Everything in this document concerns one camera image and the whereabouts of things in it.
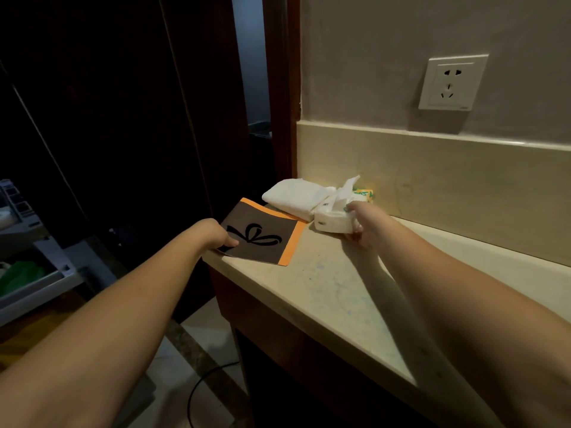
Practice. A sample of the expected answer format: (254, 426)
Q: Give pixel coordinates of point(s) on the grey storage rack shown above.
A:
(27, 258)

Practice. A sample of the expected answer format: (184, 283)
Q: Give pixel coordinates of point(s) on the person's left forearm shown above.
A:
(96, 326)

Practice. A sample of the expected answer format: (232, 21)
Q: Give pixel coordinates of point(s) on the white wall power socket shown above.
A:
(452, 83)

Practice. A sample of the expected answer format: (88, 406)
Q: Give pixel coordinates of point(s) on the brown orange bow print card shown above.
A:
(261, 233)

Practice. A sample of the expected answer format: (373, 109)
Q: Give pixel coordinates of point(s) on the person's left thumb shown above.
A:
(230, 241)

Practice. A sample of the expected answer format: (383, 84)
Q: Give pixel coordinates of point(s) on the folded white towel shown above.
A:
(295, 196)

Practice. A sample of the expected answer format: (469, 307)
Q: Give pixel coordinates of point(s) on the dark wooden door frame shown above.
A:
(283, 84)

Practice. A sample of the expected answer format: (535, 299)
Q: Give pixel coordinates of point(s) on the person's right hand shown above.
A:
(369, 225)

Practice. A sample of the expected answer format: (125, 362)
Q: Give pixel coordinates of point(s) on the green plastic bag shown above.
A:
(20, 276)

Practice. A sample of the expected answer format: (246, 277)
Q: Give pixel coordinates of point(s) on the person's right fingers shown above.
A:
(355, 208)

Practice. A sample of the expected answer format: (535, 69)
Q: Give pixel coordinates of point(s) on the person's left hand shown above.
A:
(210, 234)

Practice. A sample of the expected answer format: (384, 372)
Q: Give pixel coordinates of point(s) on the dark wardrobe door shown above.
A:
(116, 115)

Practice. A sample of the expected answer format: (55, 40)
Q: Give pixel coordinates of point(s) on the wooden counter cabinet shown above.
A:
(308, 356)

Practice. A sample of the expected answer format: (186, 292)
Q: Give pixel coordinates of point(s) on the white tissue pack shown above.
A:
(337, 213)

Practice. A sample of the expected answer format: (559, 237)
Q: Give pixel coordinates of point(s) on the person's right forearm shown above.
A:
(479, 324)

